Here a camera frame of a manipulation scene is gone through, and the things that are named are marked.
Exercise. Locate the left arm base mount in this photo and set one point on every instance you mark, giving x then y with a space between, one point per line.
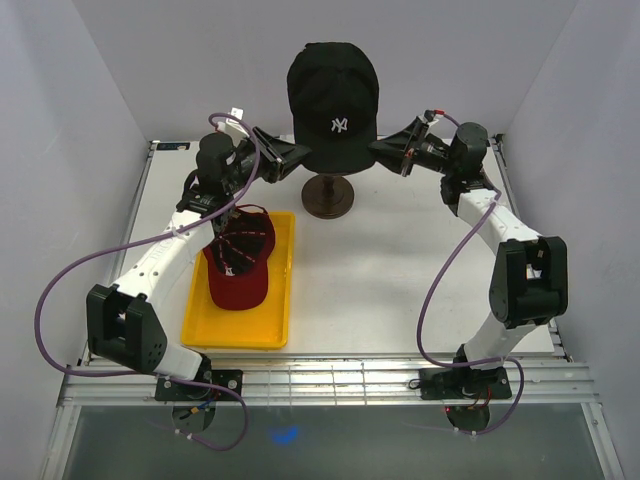
215 385

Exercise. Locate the dark red baseball cap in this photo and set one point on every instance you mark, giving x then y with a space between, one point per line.
237 259

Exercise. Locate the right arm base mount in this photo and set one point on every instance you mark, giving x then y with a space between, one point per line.
461 383

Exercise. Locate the dark wooden round stand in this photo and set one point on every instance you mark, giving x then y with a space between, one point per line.
327 197

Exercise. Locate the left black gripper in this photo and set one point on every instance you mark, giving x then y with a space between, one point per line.
277 155

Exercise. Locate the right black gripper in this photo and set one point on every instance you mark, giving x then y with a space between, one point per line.
401 150

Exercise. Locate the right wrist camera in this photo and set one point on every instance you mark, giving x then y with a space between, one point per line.
431 117

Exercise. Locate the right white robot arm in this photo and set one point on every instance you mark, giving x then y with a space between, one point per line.
529 282

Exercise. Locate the aluminium frame rail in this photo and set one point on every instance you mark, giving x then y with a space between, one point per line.
272 381

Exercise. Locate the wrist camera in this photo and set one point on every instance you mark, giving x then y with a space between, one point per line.
232 127
431 117

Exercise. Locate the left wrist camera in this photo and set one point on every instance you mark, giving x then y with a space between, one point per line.
232 127

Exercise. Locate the yellow plastic tray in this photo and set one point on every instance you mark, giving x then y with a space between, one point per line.
265 326

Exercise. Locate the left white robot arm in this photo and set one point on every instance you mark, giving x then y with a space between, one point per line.
122 319

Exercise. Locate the black cap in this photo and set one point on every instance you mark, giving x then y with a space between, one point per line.
333 95

